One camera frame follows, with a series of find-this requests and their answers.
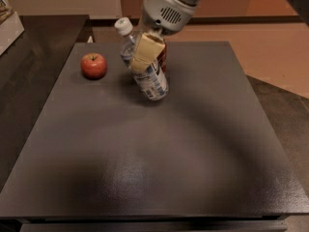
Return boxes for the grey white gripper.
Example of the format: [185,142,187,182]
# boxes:
[130,0,197,73]

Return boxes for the clear plastic water bottle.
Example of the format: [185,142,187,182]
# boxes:
[114,17,169,101]

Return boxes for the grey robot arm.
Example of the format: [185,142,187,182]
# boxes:
[130,0,200,73]

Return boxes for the red cola can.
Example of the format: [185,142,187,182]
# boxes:
[157,45,167,73]

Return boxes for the red apple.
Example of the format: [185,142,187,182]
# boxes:
[80,53,107,79]

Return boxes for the dark side table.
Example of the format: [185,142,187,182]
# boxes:
[0,14,93,190]

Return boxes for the white box at left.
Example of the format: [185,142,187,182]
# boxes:
[0,0,24,55]

